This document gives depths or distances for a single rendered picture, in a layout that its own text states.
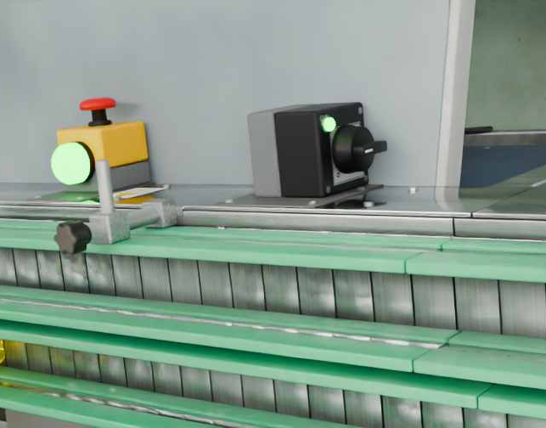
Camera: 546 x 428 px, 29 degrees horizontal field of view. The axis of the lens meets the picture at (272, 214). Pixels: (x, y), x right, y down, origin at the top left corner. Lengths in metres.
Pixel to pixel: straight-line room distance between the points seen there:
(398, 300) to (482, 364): 0.14
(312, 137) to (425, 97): 0.11
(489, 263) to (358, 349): 0.14
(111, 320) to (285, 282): 0.17
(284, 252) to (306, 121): 0.16
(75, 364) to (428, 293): 0.44
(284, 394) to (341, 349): 0.17
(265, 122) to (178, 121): 0.20
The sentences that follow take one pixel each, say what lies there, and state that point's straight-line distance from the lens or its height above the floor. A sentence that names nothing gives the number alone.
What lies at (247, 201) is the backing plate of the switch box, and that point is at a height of 0.86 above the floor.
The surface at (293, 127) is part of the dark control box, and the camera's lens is 0.96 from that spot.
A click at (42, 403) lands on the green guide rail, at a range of 1.09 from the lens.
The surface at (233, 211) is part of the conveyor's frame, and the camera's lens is 0.96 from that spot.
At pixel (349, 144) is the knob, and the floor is 0.81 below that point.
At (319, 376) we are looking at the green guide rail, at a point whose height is 0.96.
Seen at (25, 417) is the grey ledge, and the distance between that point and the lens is 1.25.
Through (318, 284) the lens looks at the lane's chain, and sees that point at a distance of 0.92.
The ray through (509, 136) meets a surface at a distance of 1.51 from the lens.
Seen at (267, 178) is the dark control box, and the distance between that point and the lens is 0.99.
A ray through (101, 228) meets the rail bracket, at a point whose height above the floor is 0.97.
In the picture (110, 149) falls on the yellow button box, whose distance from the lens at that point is 1.15.
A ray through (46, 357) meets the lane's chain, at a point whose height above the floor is 0.88.
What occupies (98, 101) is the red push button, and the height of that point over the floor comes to 0.80.
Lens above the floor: 1.61
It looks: 51 degrees down
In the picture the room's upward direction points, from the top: 107 degrees counter-clockwise
